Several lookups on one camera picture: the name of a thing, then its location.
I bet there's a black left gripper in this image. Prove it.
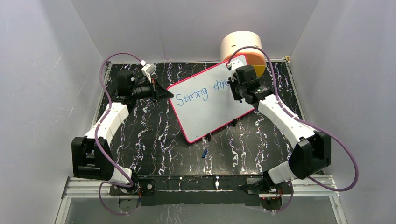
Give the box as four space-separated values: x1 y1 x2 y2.
132 77 174 104

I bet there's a pink-framed whiteboard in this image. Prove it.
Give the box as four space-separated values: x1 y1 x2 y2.
167 62 254 143

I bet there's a blue marker cap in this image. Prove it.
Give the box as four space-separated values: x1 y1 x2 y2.
201 149 208 159

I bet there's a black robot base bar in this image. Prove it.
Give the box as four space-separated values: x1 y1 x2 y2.
137 175 282 206

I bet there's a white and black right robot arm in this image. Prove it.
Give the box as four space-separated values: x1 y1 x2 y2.
227 64 331 193

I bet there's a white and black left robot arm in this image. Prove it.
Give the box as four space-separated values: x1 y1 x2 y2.
71 70 174 194

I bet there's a black whiteboard stand clip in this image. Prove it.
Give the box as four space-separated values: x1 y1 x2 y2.
205 133 212 141
231 119 238 127

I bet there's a cream and orange cylinder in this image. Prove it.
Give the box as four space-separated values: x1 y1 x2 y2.
220 31 267 78

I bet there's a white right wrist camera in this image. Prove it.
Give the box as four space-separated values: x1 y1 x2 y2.
226 59 245 82

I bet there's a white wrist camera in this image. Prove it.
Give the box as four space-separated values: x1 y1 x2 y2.
140 60 156 83
226 59 245 82

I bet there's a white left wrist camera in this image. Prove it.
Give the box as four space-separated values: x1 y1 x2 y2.
140 60 156 83

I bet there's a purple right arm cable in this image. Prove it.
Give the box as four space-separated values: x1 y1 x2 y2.
227 46 360 214

